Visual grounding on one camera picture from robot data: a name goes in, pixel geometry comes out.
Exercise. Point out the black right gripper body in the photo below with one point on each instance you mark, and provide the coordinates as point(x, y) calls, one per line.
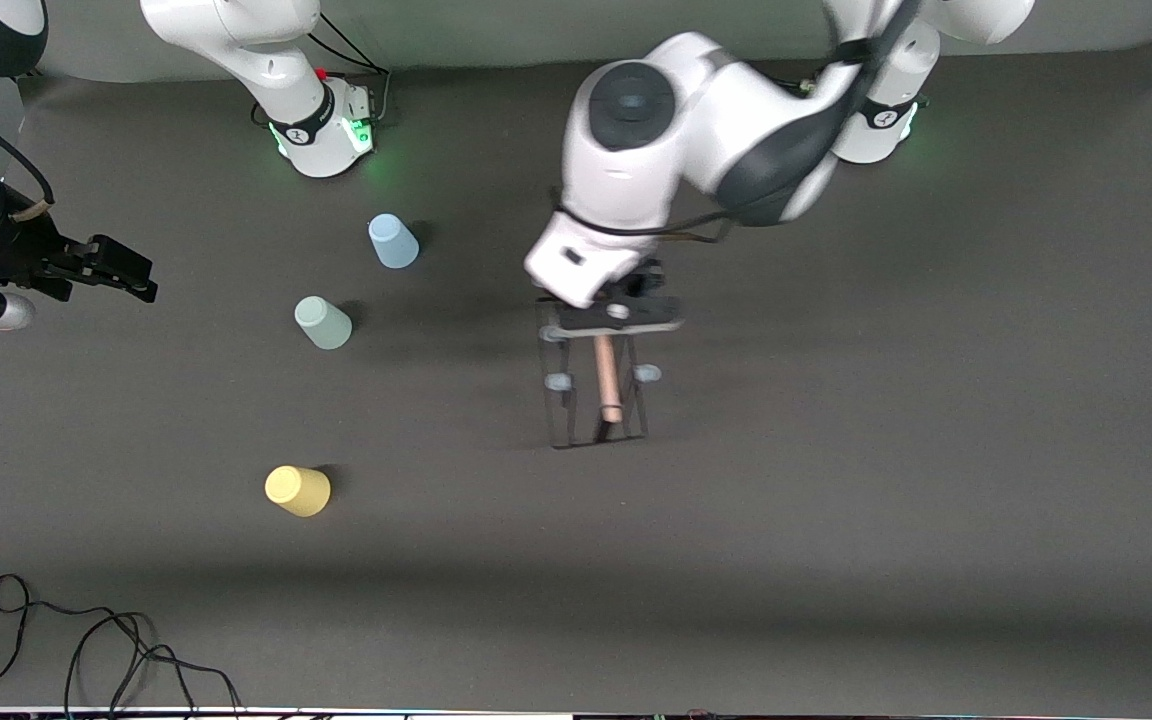
point(24, 247)

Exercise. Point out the yellow plastic cup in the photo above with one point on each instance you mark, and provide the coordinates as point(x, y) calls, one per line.
point(298, 490)

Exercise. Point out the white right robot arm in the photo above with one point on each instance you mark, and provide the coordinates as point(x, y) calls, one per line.
point(276, 60)

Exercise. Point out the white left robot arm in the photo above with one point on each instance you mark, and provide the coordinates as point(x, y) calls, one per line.
point(716, 110)

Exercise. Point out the light blue plastic cup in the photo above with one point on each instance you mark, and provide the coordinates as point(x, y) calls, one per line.
point(393, 241)

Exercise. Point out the pale green plastic cup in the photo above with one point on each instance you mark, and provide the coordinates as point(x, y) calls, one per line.
point(323, 322)

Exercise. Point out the dark grey table mat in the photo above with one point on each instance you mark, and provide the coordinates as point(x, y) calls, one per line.
point(836, 500)

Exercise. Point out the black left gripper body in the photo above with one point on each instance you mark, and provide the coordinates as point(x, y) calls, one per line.
point(642, 283)

